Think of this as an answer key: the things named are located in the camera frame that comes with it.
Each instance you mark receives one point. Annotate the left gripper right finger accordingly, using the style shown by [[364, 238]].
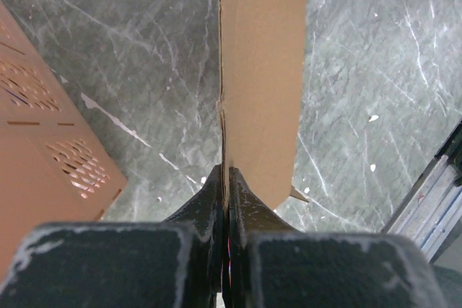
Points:
[[274, 265]]

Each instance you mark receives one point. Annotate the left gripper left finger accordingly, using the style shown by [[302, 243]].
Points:
[[173, 263]]

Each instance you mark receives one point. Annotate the brown cardboard box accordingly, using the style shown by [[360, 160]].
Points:
[[261, 63]]

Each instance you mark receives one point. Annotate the orange plastic organizer rack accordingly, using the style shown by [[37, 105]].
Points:
[[53, 167]]

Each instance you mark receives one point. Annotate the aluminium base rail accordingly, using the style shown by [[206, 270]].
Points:
[[432, 207]]

